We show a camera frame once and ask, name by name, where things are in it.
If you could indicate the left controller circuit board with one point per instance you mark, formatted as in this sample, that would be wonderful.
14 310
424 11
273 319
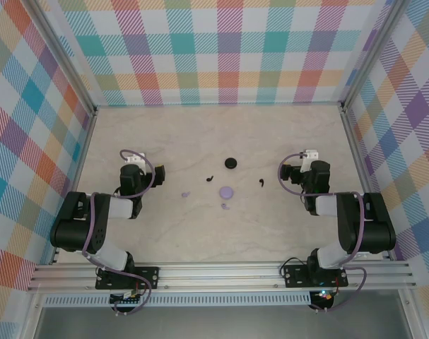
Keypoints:
126 298

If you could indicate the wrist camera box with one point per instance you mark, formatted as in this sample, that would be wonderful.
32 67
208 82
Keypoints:
311 154
134 158

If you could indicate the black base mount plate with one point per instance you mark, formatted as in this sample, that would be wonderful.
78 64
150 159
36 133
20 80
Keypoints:
148 277
299 277

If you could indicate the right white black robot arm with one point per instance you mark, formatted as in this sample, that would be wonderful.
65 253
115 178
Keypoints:
373 229

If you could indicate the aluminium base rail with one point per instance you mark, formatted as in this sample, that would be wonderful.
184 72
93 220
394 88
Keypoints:
217 275

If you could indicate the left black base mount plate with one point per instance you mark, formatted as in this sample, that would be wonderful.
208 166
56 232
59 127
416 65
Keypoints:
148 277

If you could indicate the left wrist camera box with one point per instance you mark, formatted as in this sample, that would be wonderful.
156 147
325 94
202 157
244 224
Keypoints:
134 158

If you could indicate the purple earbud charging case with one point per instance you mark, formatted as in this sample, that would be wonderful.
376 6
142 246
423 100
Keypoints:
225 192

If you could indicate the black earbud charging case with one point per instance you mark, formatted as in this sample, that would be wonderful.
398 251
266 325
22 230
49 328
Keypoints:
230 163

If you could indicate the controller circuit board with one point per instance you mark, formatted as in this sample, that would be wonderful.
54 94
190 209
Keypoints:
322 296
126 298

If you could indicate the aluminium frame post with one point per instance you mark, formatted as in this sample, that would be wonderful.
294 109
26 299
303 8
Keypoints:
373 53
58 53

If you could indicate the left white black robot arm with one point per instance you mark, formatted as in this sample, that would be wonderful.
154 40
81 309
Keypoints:
69 229

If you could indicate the right controller circuit board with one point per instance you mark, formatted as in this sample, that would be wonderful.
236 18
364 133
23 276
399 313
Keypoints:
322 296

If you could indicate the aluminium side rail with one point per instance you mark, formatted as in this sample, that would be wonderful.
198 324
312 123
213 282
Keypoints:
357 152
84 148

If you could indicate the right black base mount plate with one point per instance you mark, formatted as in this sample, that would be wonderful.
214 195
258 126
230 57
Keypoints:
299 277

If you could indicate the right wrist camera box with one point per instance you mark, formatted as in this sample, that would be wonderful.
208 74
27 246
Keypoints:
311 154

